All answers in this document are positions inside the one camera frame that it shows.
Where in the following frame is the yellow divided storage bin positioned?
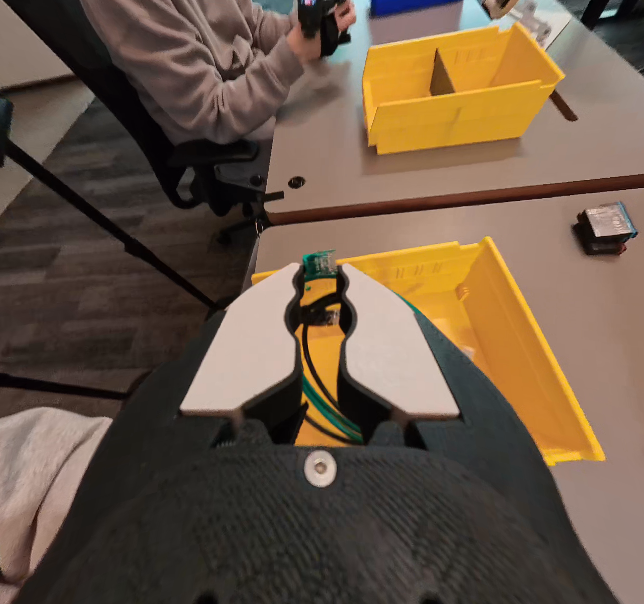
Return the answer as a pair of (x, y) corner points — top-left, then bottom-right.
(361, 22), (566, 156)

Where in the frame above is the person's grey sweatshirt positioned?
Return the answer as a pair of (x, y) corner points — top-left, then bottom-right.
(0, 407), (114, 586)

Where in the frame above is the small black device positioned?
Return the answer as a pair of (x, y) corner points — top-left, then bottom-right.
(572, 201), (640, 257)

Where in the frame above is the printed paper sheet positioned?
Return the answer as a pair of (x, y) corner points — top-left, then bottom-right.
(513, 0), (573, 51)

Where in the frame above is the green ethernet cable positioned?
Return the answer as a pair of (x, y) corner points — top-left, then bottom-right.
(301, 249), (419, 445)

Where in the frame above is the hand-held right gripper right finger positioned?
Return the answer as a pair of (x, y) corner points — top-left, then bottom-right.
(336, 262), (462, 421)

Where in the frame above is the black ethernet cable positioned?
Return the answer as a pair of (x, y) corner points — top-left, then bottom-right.
(297, 296), (364, 445)

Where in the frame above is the black office chair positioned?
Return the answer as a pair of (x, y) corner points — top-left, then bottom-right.
(0, 0), (285, 245)

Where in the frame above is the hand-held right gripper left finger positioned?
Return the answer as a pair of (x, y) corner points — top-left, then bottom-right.
(179, 262), (306, 421)

